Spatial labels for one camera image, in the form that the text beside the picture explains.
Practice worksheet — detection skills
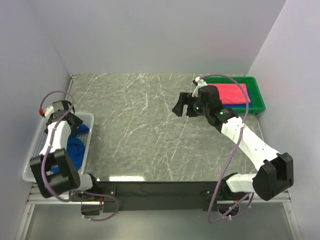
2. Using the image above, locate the green plastic tray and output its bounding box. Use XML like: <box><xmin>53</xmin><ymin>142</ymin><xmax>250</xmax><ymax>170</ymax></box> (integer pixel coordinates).
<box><xmin>202</xmin><ymin>76</ymin><xmax>266</xmax><ymax>114</ymax></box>

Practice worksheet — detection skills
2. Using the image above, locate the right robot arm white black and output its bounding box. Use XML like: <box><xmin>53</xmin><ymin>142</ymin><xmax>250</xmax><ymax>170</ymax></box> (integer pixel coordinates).
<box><xmin>172</xmin><ymin>85</ymin><xmax>294</xmax><ymax>201</ymax></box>

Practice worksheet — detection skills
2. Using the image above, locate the aluminium rail frame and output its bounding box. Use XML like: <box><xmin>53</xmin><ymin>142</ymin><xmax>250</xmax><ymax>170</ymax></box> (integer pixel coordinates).
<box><xmin>26</xmin><ymin>183</ymin><xmax>292</xmax><ymax>205</ymax></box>

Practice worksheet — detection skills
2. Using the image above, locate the blue towel in basket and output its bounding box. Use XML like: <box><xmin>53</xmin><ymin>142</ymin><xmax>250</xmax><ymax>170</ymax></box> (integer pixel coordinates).
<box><xmin>50</xmin><ymin>121</ymin><xmax>90</xmax><ymax>171</ymax></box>

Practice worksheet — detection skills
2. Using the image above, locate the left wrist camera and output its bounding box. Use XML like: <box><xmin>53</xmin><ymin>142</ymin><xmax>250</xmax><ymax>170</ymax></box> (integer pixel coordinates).
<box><xmin>39</xmin><ymin>105</ymin><xmax>54</xmax><ymax>119</ymax></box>

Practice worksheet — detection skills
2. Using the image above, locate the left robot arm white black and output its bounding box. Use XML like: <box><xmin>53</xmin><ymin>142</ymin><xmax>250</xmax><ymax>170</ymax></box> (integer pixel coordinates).
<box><xmin>29</xmin><ymin>100</ymin><xmax>101</xmax><ymax>201</ymax></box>

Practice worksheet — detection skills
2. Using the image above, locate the white perforated plastic basket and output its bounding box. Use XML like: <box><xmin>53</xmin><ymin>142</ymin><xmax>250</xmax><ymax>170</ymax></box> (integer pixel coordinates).
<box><xmin>22</xmin><ymin>111</ymin><xmax>95</xmax><ymax>183</ymax></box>

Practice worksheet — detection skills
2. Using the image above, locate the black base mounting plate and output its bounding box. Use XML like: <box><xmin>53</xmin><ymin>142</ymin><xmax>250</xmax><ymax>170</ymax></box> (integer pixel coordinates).
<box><xmin>70</xmin><ymin>181</ymin><xmax>247</xmax><ymax>216</ymax></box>

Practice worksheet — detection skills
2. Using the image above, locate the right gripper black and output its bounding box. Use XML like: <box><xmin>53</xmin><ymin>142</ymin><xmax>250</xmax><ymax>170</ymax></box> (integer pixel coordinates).
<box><xmin>172</xmin><ymin>92</ymin><xmax>210</xmax><ymax>118</ymax></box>

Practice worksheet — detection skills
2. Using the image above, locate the pink towel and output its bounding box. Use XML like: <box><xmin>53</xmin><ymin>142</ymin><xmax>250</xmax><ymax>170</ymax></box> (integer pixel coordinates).
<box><xmin>208</xmin><ymin>83</ymin><xmax>246</xmax><ymax>105</ymax></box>

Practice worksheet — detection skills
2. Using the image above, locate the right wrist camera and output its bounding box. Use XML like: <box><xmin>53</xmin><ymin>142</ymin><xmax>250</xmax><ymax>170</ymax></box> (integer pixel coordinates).
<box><xmin>192</xmin><ymin>76</ymin><xmax>208</xmax><ymax>98</ymax></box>

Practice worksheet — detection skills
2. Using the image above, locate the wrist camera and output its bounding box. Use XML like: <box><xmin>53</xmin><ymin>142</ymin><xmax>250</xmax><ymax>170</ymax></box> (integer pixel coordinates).
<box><xmin>39</xmin><ymin>105</ymin><xmax>54</xmax><ymax>119</ymax></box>
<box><xmin>192</xmin><ymin>76</ymin><xmax>208</xmax><ymax>98</ymax></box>

